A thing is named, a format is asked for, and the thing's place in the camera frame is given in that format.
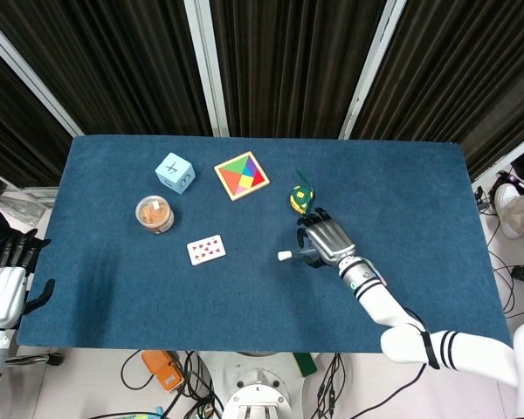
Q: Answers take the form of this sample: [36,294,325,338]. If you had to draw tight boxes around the grey white robot base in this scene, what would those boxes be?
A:
[221,352,303,419]

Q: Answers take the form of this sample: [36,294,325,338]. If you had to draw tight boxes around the light blue number cube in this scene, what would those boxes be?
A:
[154,152,197,196]

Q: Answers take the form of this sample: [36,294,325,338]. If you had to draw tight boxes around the orange handheld device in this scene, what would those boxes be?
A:
[141,348,187,395]

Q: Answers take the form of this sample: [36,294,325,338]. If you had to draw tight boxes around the black floor cable bundle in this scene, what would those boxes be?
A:
[120,348,224,419]
[314,352,347,419]
[472,185,524,320]

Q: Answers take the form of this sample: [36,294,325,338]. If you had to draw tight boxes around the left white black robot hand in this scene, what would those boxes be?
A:
[0,228,56,329]

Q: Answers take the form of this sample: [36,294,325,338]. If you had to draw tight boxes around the white frame post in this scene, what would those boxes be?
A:
[183,0,231,138]
[0,10,86,139]
[337,0,408,141]

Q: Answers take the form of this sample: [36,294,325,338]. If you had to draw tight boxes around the blue fabric tablecloth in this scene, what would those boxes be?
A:
[16,134,514,353]

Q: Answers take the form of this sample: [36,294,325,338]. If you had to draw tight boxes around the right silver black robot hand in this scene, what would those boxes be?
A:
[296,208,359,269]

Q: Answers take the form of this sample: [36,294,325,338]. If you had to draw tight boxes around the clear jar of rubber bands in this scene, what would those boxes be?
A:
[134,195,176,236]

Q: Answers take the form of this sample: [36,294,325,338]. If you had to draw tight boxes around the green flat board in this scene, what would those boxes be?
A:
[293,352,319,378]

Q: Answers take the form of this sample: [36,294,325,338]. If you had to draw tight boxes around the playing card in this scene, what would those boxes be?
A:
[186,234,227,267]

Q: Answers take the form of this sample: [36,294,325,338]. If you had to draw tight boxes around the grey plastic bag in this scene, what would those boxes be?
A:
[0,193,48,229]

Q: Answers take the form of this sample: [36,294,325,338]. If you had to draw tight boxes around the colourful wooden tangram puzzle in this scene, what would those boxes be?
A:
[213,150,272,203]

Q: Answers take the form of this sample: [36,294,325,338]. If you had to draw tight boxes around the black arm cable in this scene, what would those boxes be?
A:
[339,305,443,419]

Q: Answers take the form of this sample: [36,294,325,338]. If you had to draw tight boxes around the dark pleated curtain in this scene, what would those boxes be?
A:
[209,0,390,140]
[350,0,524,181]
[0,38,74,189]
[0,0,214,137]

